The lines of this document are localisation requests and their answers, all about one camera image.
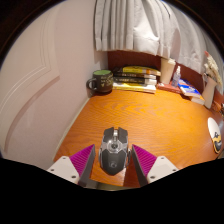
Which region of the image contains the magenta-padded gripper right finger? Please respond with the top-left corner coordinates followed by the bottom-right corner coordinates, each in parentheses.
top-left (131, 143), bottom-right (180, 187)

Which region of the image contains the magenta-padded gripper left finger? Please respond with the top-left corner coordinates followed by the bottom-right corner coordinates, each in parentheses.
top-left (46, 143), bottom-right (97, 188)

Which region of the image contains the black grey computer mouse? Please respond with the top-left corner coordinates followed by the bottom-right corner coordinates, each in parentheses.
top-left (98, 126), bottom-right (132, 177)

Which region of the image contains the round white yellow mouse pad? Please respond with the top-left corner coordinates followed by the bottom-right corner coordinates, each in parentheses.
top-left (207, 117), bottom-right (223, 155)

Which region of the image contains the yellow white book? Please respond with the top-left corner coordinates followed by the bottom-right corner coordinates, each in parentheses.
top-left (112, 82), bottom-right (157, 94)

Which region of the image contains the thin red book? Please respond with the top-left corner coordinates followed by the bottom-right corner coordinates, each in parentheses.
top-left (156, 81), bottom-right (183, 95)

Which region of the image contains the dark mug with green inside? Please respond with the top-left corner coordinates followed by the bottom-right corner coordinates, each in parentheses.
top-left (86, 69), bottom-right (114, 95)

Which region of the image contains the orange cover book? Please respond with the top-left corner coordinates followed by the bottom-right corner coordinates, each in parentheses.
top-left (182, 93), bottom-right (206, 106)

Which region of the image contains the blue cover book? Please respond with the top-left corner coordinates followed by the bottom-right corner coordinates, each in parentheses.
top-left (178, 78), bottom-right (204, 100)

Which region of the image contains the yellow black cover book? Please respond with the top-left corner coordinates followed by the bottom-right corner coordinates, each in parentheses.
top-left (113, 65), bottom-right (162, 77)

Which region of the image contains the white ceramic vase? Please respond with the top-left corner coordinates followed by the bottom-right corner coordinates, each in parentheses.
top-left (201, 76), bottom-right (218, 110)

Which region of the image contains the white pleated curtain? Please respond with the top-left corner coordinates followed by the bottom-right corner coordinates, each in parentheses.
top-left (93, 0), bottom-right (222, 77)

